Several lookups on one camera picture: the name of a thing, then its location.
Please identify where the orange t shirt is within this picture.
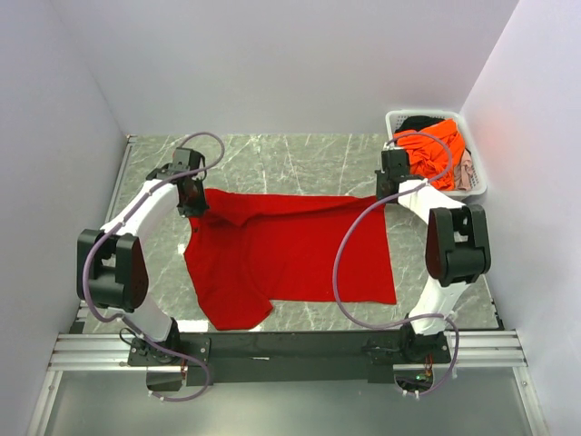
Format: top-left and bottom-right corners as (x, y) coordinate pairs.
(394, 119), (466, 191)

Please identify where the red t shirt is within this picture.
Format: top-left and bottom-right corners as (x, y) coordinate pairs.
(184, 189), (397, 331)

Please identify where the pink garment in basket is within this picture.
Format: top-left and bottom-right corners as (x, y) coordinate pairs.
(454, 149), (474, 191)

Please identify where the aluminium front frame rail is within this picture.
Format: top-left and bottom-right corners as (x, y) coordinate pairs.
(48, 331), (527, 372)

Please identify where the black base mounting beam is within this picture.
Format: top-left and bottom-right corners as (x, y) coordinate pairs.
(127, 329), (451, 391)

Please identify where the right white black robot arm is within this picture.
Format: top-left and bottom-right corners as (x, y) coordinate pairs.
(376, 147), (491, 362)

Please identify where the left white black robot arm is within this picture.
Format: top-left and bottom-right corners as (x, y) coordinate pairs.
(77, 147), (208, 365)

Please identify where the white plastic laundry basket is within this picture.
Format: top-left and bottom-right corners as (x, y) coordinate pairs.
(385, 109), (487, 201)

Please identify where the black garment in basket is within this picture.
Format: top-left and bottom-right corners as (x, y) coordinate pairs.
(395, 115), (444, 133)

